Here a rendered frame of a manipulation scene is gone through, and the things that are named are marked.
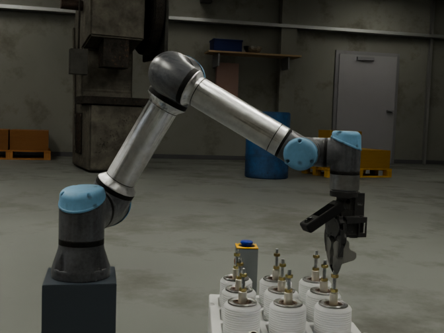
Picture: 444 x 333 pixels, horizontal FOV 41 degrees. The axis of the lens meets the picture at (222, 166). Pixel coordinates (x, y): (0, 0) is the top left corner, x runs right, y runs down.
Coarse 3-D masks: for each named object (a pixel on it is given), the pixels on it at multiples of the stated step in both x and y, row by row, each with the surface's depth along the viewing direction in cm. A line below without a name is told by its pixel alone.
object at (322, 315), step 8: (320, 312) 152; (328, 312) 150; (336, 312) 150; (344, 312) 150; (320, 320) 151; (328, 320) 150; (336, 320) 150; (344, 320) 150; (320, 328) 152; (328, 328) 150; (336, 328) 150; (344, 328) 151
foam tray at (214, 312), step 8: (216, 296) 182; (256, 296) 184; (216, 304) 174; (208, 312) 184; (216, 312) 167; (208, 320) 181; (216, 320) 160; (208, 328) 179; (216, 328) 154; (264, 328) 155; (312, 328) 160; (352, 328) 157
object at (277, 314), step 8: (272, 304) 153; (272, 312) 152; (280, 312) 150; (288, 312) 149; (296, 312) 149; (304, 312) 151; (272, 320) 152; (280, 320) 150; (288, 320) 149; (296, 320) 150; (304, 320) 152; (272, 328) 152; (280, 328) 150; (288, 328) 149; (296, 328) 150; (304, 328) 152
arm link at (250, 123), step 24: (168, 72) 144; (192, 72) 143; (168, 96) 147; (192, 96) 143; (216, 96) 142; (216, 120) 145; (240, 120) 141; (264, 120) 140; (264, 144) 141; (288, 144) 137; (312, 144) 137
